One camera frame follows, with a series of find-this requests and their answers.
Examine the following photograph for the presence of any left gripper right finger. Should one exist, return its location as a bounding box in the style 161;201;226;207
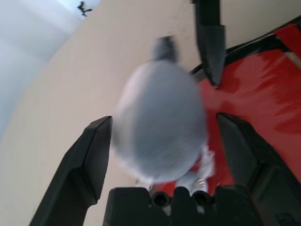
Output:
216;112;301;226

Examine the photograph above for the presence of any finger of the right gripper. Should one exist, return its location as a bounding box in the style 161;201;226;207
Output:
191;0;227;87

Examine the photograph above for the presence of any red black paddle case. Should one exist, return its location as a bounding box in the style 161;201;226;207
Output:
150;17;301;192

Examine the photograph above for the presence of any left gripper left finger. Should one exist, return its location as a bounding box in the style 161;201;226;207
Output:
29;115;114;226

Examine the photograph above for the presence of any small black stand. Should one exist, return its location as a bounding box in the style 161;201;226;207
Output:
77;0;93;17

